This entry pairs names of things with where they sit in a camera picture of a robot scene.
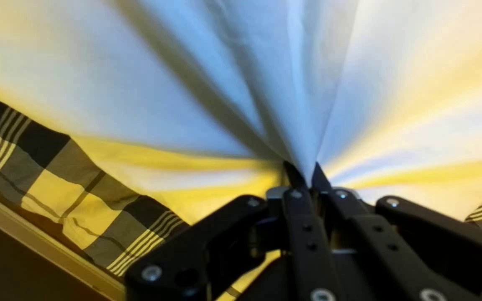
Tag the white pillow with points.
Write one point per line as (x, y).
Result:
(198, 101)

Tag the wooden bed frame edge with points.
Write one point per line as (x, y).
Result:
(59, 255)

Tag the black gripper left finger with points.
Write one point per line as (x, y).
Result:
(295, 178)

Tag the plaid checkered comforter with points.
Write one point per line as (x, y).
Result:
(300, 245)

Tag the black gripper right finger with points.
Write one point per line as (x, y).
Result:
(320, 182)

